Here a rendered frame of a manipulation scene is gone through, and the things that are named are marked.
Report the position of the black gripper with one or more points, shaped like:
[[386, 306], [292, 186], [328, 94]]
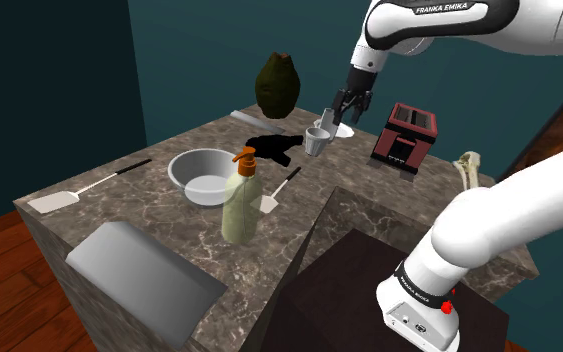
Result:
[[360, 80]]

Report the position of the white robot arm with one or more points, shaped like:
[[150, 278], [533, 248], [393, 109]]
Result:
[[481, 224]]

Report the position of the white plate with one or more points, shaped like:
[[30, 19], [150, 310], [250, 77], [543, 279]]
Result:
[[344, 131]]

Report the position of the tall grey cylinder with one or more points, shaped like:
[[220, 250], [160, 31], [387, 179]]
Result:
[[330, 124]]

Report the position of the grey ribbed cup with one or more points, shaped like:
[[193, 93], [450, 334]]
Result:
[[317, 141]]

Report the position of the red toaster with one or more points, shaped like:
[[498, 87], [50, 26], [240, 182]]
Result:
[[408, 139]]

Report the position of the dark green vase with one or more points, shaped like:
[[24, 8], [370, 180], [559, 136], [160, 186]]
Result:
[[277, 85]]

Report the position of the black lumpy object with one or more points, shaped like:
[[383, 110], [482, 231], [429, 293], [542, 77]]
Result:
[[273, 145]]

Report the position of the long grey flat bar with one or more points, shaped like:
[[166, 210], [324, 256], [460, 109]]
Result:
[[254, 121]]

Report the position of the cream bone-shaped object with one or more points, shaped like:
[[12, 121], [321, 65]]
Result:
[[470, 168]]

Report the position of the green soap dispenser orange pump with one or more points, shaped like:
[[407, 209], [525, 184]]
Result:
[[241, 204]]

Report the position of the grey bowl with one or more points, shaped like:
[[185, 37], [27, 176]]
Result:
[[203, 178]]

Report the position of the dark robot stand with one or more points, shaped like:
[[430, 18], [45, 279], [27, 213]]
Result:
[[339, 292]]

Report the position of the grey flat slab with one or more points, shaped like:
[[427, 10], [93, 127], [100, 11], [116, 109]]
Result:
[[144, 278]]

